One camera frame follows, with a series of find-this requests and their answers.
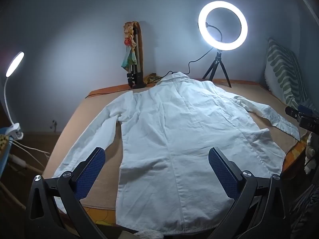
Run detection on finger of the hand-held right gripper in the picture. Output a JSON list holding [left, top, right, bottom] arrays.
[[285, 106, 303, 121], [298, 104, 319, 117]]

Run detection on black ring light cable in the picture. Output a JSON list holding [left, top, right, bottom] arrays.
[[86, 46, 216, 97]]

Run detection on green patterned pillow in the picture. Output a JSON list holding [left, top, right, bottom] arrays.
[[264, 37, 314, 107]]

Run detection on folded grey tripod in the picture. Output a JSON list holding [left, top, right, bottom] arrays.
[[127, 21, 146, 89]]

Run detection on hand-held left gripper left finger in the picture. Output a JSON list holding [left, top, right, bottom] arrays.
[[26, 147, 106, 239]]

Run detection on white ring light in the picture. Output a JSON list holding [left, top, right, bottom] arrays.
[[198, 1, 248, 49]]

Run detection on zebra striped pants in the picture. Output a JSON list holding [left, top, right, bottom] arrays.
[[287, 187, 319, 239]]

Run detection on white shirt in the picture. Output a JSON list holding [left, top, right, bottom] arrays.
[[53, 72, 301, 236]]

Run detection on white lamp cable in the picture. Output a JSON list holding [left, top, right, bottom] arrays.
[[10, 139, 51, 177]]

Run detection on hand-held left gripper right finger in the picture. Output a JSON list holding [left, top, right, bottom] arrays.
[[208, 147, 291, 239]]

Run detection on white clip desk lamp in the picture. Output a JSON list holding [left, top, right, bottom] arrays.
[[0, 51, 25, 140]]

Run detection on black mini tripod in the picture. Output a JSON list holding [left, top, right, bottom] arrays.
[[202, 48, 232, 88]]

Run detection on colourful scarf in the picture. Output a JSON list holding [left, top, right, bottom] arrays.
[[121, 22, 139, 70]]

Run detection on yellow patterned cloth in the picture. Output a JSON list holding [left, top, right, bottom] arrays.
[[145, 73, 163, 84]]

